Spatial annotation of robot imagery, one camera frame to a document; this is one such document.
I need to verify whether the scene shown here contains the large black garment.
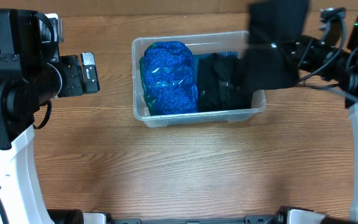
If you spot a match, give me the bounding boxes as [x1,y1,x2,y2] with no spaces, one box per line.
[238,0,309,92]

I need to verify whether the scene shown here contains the blue sequin fabric garment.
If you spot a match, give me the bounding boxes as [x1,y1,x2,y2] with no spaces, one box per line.
[139,41,198,116]

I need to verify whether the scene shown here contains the blue denim jeans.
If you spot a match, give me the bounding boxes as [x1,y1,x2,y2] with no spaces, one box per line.
[193,51,239,68]

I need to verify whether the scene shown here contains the black garment with tape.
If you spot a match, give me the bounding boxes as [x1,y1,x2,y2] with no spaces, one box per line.
[212,53,252,110]

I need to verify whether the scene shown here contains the small black garment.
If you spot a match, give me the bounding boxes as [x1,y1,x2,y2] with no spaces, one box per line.
[197,53,223,112]

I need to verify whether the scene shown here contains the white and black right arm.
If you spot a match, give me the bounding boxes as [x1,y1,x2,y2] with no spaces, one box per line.
[284,7,358,223]

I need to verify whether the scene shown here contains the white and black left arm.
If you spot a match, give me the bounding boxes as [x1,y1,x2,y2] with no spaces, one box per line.
[0,9,109,223]

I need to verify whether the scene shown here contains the clear plastic storage bin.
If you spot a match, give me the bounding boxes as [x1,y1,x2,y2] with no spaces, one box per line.
[132,30,267,128]

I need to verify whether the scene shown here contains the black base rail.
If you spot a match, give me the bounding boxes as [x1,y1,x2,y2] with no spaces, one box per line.
[106,215,274,224]

